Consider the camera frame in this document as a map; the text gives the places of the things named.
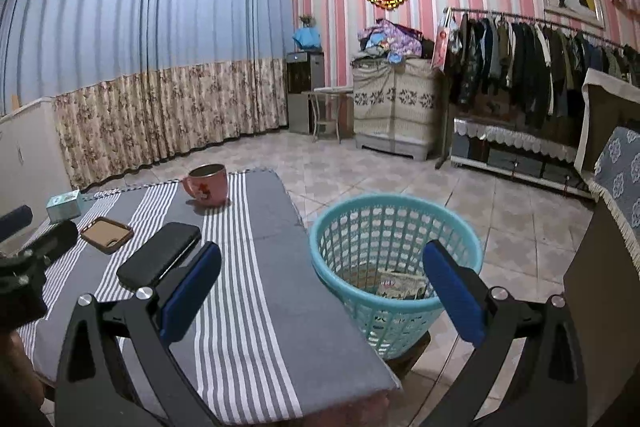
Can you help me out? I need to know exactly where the white cabinet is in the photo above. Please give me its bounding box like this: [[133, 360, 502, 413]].
[[0, 98, 70, 228]]

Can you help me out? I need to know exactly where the teal plastic basket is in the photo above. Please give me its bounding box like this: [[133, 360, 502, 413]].
[[309, 193, 484, 361]]

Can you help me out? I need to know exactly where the blue covered plant pot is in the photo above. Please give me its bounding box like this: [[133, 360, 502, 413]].
[[293, 14, 322, 51]]

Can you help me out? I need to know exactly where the pink metal mug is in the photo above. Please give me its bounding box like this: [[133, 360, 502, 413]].
[[181, 164, 228, 208]]

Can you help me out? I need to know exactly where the teal tissue box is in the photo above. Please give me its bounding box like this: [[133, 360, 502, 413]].
[[46, 190, 82, 223]]

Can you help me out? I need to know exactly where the pile of clothes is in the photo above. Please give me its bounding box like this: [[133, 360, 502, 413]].
[[352, 18, 434, 65]]

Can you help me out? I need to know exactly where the clothes rack with garments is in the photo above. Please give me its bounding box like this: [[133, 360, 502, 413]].
[[440, 6, 639, 164]]

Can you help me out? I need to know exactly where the printed snack wrapper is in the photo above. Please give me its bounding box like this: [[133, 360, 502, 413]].
[[376, 270, 427, 300]]

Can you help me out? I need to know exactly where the grey water dispenser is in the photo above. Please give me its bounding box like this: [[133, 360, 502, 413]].
[[285, 51, 324, 134]]

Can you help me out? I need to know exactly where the blue floral curtain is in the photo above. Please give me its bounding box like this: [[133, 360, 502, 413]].
[[1, 0, 293, 188]]

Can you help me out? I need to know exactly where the cloth covered cabinet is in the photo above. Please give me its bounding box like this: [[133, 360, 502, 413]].
[[352, 58, 444, 161]]

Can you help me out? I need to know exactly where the covered television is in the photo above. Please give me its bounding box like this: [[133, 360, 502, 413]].
[[574, 68, 640, 180]]

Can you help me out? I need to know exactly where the blue floral sofa cover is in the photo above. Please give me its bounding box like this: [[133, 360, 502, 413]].
[[589, 127, 640, 271]]

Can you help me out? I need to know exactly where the brown wooden tray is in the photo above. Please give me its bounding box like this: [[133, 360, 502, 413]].
[[79, 217, 134, 255]]

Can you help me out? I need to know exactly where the black notebook case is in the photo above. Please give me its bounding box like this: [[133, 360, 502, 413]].
[[116, 222, 201, 291]]

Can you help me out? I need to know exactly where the low bench with lace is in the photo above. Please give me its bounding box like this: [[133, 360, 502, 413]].
[[449, 117, 591, 199]]

